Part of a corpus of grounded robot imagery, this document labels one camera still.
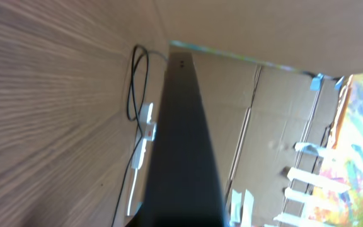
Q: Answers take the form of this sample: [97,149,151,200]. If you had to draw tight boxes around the black USB charging cable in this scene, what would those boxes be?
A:
[110,45,170,227]

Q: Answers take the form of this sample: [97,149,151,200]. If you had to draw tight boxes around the Samsung Galaxy smartphone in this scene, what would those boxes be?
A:
[128,52,228,226]

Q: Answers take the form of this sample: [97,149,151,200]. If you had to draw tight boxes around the white power strip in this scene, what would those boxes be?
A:
[131,103,156,170]

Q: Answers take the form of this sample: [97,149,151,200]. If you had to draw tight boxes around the white power strip cord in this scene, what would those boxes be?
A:
[126,168,139,217]

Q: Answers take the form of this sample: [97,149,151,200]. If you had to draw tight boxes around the cardboard wall panel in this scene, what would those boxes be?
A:
[156,1,363,226]

